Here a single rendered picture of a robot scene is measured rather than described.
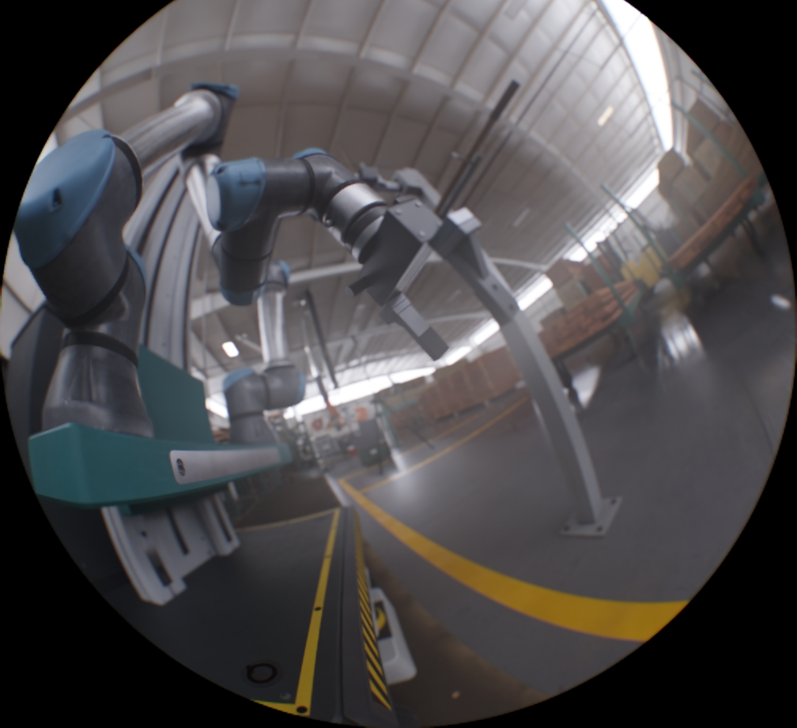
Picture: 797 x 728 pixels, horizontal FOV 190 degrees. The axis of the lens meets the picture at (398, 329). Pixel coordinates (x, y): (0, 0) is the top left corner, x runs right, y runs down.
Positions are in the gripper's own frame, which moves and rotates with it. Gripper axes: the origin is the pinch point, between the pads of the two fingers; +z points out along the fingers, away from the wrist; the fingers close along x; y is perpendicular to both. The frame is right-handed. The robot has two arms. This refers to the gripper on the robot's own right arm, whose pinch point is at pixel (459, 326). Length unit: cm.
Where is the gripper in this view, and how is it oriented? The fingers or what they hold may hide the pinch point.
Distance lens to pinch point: 27.4
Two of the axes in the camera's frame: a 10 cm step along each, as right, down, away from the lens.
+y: -6.7, 5.6, -4.9
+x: 3.4, -3.5, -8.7
